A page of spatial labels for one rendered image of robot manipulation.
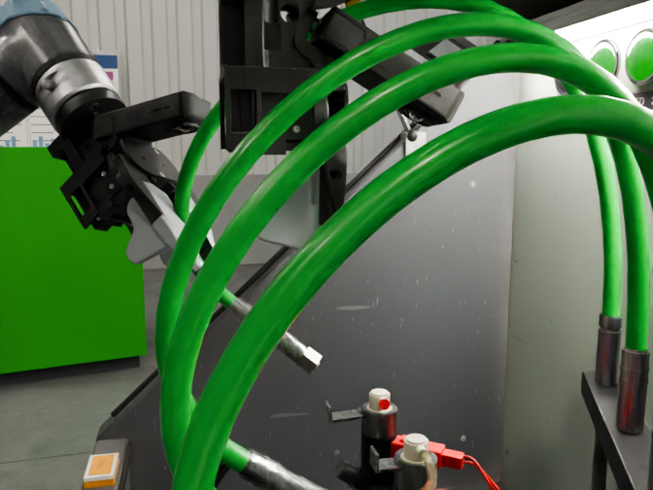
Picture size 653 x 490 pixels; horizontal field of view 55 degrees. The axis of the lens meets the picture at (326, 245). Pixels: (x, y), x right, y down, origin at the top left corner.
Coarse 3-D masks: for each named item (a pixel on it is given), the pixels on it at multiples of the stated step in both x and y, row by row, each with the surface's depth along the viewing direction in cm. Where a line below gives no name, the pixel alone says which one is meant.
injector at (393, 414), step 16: (368, 416) 48; (384, 416) 47; (368, 432) 48; (384, 432) 47; (368, 448) 48; (384, 448) 48; (368, 464) 48; (352, 480) 48; (368, 480) 48; (384, 480) 48
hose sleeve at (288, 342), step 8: (232, 304) 57; (240, 304) 57; (248, 304) 57; (232, 312) 57; (240, 312) 57; (248, 312) 57; (240, 320) 57; (288, 336) 57; (280, 344) 57; (288, 344) 57; (296, 344) 57; (288, 352) 57; (296, 352) 56; (304, 352) 57; (296, 360) 57
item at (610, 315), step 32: (384, 0) 51; (416, 0) 50; (448, 0) 50; (480, 0) 49; (192, 160) 56; (608, 160) 50; (608, 192) 50; (608, 224) 50; (608, 256) 51; (608, 288) 51; (608, 320) 51
